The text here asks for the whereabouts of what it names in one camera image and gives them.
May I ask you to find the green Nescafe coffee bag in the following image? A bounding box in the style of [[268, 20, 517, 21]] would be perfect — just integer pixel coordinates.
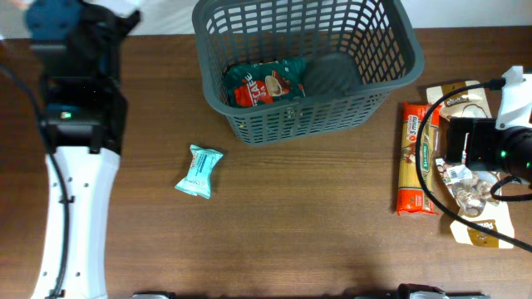
[[223, 59, 307, 108]]

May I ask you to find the mint toilet wipes pack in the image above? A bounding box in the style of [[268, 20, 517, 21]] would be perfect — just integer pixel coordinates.
[[175, 145, 223, 199]]

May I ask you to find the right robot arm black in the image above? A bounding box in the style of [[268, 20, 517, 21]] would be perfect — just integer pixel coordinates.
[[445, 66, 531, 183]]

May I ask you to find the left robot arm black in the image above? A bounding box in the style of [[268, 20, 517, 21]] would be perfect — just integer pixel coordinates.
[[25, 0, 140, 298]]

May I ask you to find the orange San Remo spaghetti pack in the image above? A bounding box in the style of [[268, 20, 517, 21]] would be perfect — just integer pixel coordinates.
[[397, 102, 440, 215]]

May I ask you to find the beige snack pouch upper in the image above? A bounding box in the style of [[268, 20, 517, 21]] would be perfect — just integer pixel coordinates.
[[426, 81, 492, 120]]

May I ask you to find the beige snack pouch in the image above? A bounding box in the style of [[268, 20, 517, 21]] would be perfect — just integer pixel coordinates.
[[426, 81, 492, 120], [436, 158, 515, 249]]

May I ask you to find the beige snack pouch lower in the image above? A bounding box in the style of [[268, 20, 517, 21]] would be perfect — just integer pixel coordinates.
[[436, 158, 515, 249]]

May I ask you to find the dark device bottom edge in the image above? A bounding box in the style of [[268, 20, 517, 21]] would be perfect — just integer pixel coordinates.
[[395, 284, 491, 299]]

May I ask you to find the grey plastic lattice basket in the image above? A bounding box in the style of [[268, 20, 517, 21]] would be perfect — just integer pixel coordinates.
[[192, 0, 424, 145]]

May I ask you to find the dark device bottom left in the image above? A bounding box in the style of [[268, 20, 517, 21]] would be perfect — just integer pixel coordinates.
[[131, 292, 176, 299]]

